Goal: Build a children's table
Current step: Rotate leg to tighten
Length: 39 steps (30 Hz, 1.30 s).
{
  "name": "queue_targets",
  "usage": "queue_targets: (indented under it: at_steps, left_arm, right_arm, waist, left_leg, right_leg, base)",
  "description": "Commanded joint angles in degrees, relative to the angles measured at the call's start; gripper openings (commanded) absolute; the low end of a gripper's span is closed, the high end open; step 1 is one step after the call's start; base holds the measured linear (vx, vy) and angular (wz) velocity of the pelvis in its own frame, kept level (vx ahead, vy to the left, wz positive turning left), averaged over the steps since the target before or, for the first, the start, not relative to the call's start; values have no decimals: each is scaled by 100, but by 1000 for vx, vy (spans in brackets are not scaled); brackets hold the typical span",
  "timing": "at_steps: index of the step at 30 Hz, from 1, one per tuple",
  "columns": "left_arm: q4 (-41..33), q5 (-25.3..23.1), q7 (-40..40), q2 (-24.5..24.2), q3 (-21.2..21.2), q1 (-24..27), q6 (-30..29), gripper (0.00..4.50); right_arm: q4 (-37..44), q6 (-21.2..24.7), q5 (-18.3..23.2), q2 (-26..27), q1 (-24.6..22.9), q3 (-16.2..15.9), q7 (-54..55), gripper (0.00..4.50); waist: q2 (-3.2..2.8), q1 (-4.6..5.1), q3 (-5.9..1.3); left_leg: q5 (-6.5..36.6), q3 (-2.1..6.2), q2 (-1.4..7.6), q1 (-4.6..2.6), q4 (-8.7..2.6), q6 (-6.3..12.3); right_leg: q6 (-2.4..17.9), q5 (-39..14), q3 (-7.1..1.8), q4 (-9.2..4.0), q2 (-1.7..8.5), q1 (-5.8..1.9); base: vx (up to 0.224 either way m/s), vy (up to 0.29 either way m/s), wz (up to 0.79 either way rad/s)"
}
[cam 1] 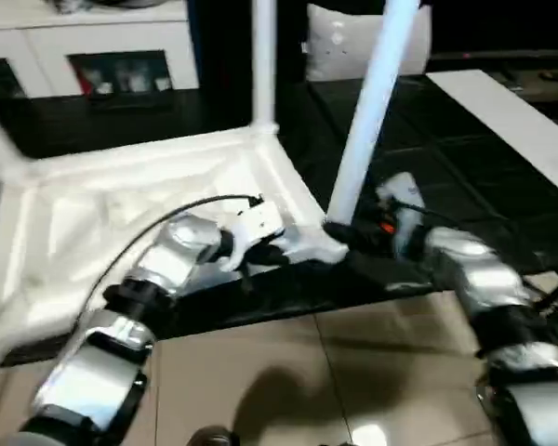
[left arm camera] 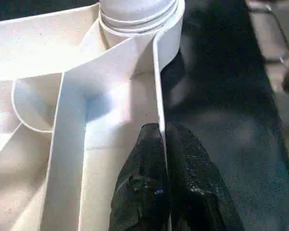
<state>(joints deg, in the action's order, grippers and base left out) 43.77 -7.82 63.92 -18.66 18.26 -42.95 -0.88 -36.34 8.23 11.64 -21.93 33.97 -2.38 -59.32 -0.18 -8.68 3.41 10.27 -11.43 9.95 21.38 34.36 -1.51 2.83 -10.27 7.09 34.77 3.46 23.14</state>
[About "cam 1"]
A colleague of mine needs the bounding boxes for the white plastic table leg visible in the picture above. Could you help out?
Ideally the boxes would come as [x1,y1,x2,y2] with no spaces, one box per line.
[325,0,422,233]
[0,99,33,182]
[250,0,280,134]

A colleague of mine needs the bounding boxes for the black work mat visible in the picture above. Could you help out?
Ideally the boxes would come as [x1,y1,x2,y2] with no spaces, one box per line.
[0,73,558,368]

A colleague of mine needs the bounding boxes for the white glass-door cabinet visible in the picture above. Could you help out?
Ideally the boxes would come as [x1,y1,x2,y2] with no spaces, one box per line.
[0,0,201,98]

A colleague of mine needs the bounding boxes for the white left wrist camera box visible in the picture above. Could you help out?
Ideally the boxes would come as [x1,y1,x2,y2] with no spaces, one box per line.
[218,202,287,273]

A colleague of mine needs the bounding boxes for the black box with yellow label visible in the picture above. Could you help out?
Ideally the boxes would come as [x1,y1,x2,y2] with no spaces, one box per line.
[188,0,311,131]

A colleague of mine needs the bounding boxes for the grey cushion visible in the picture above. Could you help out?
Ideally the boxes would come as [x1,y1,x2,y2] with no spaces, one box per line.
[304,3,436,83]

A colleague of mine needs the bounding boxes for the white flat board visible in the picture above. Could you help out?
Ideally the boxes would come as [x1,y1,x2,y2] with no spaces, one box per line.
[425,68,558,205]

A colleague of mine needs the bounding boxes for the white plastic table top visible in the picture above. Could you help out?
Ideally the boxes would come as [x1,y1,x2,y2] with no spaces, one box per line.
[0,123,350,371]

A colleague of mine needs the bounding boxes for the dark low tv cabinet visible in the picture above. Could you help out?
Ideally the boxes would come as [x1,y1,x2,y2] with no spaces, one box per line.
[432,50,558,106]

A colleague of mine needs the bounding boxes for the red bottle behind glass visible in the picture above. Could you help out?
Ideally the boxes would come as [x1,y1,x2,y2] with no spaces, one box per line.
[73,62,92,92]

